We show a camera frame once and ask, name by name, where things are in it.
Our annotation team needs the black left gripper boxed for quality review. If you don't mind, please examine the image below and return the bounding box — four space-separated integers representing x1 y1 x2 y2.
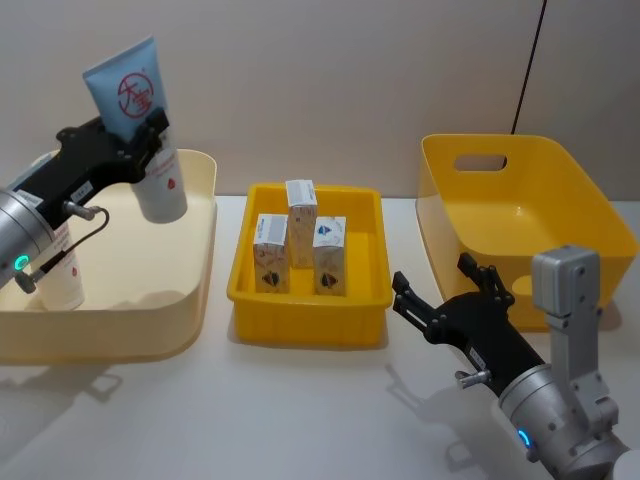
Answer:
17 107 171 231

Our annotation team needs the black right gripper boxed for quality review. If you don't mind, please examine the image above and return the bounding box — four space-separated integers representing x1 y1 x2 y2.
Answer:
392 253 547 397

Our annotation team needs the blue and white squeeze tube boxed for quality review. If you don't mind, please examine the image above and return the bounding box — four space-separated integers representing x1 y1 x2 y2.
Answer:
82 34 189 224

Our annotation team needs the small carton with blue logo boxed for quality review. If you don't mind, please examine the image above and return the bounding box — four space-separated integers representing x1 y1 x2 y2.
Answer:
312 215 349 297

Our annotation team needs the cream plastic bin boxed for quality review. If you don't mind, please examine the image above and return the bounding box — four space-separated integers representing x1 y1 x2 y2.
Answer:
0 148 219 365

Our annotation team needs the shallow yellow plastic tray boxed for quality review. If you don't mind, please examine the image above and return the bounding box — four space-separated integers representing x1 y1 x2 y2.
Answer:
227 182 394 350

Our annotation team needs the white tube with red print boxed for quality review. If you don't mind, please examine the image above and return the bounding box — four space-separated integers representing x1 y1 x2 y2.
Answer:
37 218 85 311

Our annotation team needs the tall white carton box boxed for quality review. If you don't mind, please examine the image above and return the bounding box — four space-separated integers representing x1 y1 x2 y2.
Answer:
285 178 320 270

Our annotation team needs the small carton with grey top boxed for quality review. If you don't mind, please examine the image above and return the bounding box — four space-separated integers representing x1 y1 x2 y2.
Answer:
252 213 290 295

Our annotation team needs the thin dark cable silver plug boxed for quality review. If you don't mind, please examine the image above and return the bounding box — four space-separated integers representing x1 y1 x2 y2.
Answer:
453 368 494 390
34 199 111 276

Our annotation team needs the yellow bin with handle slot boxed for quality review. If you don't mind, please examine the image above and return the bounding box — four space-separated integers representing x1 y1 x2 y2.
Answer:
418 132 627 334

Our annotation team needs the black hanging cable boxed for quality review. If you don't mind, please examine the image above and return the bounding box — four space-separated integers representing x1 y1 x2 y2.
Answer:
509 0 546 135

